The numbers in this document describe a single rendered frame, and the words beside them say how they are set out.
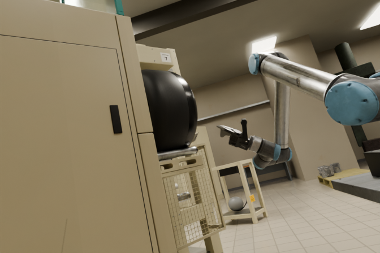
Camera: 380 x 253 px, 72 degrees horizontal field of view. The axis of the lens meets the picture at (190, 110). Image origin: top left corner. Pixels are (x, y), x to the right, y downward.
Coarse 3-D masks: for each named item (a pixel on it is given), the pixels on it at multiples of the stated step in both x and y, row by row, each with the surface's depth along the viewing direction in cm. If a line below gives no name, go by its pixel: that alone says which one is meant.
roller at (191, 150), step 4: (184, 148) 148; (188, 148) 150; (192, 148) 151; (196, 148) 152; (160, 152) 137; (164, 152) 139; (168, 152) 140; (172, 152) 141; (176, 152) 143; (180, 152) 145; (184, 152) 146; (188, 152) 148; (192, 152) 150; (196, 152) 152; (160, 156) 136; (164, 156) 138; (168, 156) 140; (172, 156) 142; (176, 156) 144
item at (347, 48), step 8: (336, 48) 726; (344, 48) 712; (344, 56) 710; (352, 56) 706; (344, 64) 711; (352, 64) 700; (368, 64) 681; (344, 72) 705; (352, 72) 696; (360, 72) 687; (368, 72) 679; (352, 128) 689; (360, 128) 679; (360, 136) 678; (360, 144) 676; (368, 144) 653; (376, 144) 645
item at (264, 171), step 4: (276, 164) 784; (280, 164) 781; (284, 164) 753; (244, 168) 749; (248, 168) 798; (256, 168) 793; (264, 168) 788; (268, 168) 786; (272, 168) 784; (276, 168) 782; (280, 168) 779; (284, 168) 774; (244, 172) 747; (248, 172) 795; (256, 172) 791; (260, 172) 789; (264, 172) 786; (268, 172) 784; (288, 172) 724; (248, 176) 793; (288, 176) 741; (248, 184) 739
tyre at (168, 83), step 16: (144, 80) 144; (160, 80) 142; (176, 80) 149; (160, 96) 136; (176, 96) 141; (192, 96) 149; (160, 112) 135; (176, 112) 138; (192, 112) 145; (160, 128) 136; (176, 128) 139; (192, 128) 146; (160, 144) 138; (176, 144) 144; (160, 160) 155
